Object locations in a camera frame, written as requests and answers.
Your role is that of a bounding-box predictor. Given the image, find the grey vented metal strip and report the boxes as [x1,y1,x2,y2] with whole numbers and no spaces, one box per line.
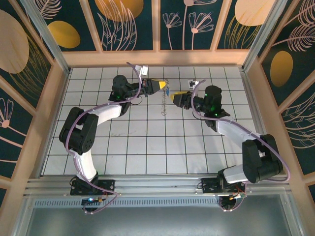
[33,198,287,207]

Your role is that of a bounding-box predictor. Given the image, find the small controller board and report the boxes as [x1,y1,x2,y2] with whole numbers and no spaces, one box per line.
[82,196,105,205]

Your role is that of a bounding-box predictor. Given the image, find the grey metal sheet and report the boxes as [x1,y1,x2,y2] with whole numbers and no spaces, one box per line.
[14,206,303,236]

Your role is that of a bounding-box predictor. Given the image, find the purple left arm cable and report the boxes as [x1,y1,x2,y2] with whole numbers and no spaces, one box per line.
[64,61,143,215]

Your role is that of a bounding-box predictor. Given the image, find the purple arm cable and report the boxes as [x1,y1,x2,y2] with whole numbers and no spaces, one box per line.
[64,61,143,215]
[191,79,293,212]

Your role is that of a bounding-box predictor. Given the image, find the wall panel with pink flowers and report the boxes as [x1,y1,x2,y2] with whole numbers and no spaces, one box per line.
[0,81,34,179]
[159,0,224,51]

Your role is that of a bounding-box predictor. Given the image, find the aluminium side rail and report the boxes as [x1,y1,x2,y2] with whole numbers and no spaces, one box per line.
[240,67,276,173]

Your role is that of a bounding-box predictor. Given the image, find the wall panel with orange circle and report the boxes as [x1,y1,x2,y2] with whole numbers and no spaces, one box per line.
[88,0,155,52]

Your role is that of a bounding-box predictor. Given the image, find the wall panel cream circle grass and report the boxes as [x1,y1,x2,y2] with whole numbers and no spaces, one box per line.
[0,0,53,109]
[216,0,278,50]

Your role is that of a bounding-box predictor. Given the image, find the wall panel with mustard oval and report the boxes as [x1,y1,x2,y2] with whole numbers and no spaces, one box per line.
[36,0,98,52]

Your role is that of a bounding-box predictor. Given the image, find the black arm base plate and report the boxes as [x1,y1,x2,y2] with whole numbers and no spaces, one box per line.
[70,179,116,197]
[200,178,223,195]

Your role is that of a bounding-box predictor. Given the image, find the aluminium corner post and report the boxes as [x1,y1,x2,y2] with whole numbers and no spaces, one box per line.
[21,0,72,76]
[242,0,289,72]

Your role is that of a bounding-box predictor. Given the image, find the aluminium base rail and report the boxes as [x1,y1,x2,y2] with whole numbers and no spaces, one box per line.
[24,174,288,197]

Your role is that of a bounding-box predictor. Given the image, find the wall panel mustard oval leaves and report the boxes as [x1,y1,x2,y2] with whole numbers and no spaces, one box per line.
[257,0,315,107]

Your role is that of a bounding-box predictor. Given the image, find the wall panel with pink leaves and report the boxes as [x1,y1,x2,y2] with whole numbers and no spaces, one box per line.
[280,90,315,176]

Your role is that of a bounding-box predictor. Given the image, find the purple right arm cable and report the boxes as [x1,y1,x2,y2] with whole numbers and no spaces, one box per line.
[191,79,293,212]

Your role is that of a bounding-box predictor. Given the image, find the dark wall panel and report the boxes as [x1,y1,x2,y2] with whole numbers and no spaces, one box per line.
[306,181,315,212]
[0,188,8,209]

